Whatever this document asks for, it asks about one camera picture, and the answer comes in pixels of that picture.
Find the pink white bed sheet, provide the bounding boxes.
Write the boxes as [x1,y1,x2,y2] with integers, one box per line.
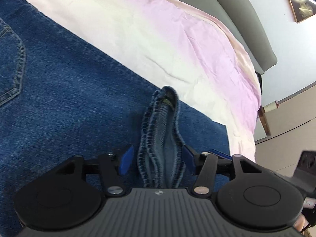
[27,0,261,160]

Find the grey upholstered headboard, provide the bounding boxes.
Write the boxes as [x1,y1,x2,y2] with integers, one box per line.
[179,0,277,74]

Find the blue denim jeans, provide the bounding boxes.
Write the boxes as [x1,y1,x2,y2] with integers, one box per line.
[0,0,231,236]

